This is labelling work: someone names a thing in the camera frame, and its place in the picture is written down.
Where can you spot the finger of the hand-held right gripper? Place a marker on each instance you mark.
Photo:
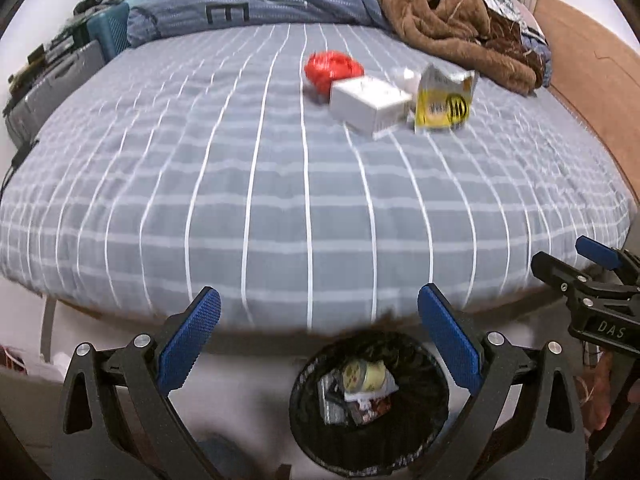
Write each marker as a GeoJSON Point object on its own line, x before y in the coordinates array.
{"type": "Point", "coordinates": [565, 275]}
{"type": "Point", "coordinates": [597, 252]}

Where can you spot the white cardboard box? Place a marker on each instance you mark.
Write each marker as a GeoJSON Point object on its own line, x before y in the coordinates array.
{"type": "Point", "coordinates": [370, 102]}

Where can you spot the silver foil wrapper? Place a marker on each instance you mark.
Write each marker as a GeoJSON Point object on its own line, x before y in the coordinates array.
{"type": "Point", "coordinates": [331, 400]}

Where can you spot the yellow packet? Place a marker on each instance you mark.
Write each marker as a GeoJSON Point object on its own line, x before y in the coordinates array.
{"type": "Point", "coordinates": [445, 102]}

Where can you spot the brown wooden panel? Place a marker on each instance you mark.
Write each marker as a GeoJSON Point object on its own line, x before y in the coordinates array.
{"type": "Point", "coordinates": [590, 60]}

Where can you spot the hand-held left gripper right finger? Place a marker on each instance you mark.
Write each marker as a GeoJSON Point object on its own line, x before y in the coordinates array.
{"type": "Point", "coordinates": [450, 335]}

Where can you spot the brown fleece blanket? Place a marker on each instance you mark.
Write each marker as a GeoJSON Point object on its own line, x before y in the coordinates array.
{"type": "Point", "coordinates": [440, 10]}

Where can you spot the blue and white patterned quilt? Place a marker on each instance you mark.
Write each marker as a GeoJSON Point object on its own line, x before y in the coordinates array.
{"type": "Point", "coordinates": [515, 5]}

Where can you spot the grey storage box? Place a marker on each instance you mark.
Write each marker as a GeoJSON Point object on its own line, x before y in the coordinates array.
{"type": "Point", "coordinates": [55, 90]}

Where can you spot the black trash bin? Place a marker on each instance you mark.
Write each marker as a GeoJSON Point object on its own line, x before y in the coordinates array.
{"type": "Point", "coordinates": [310, 435]}

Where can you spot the yellow round container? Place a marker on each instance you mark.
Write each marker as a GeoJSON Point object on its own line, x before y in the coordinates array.
{"type": "Point", "coordinates": [362, 375]}

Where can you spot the grey checked bed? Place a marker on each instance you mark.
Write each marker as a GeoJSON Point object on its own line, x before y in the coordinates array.
{"type": "Point", "coordinates": [250, 185]}

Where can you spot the red plastic bag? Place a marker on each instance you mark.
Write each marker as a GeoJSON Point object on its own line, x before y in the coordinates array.
{"type": "Point", "coordinates": [330, 67]}

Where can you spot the teal storage box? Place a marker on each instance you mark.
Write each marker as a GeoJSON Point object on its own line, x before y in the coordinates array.
{"type": "Point", "coordinates": [110, 30]}

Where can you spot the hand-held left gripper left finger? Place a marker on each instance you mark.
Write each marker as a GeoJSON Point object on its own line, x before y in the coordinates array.
{"type": "Point", "coordinates": [190, 340]}

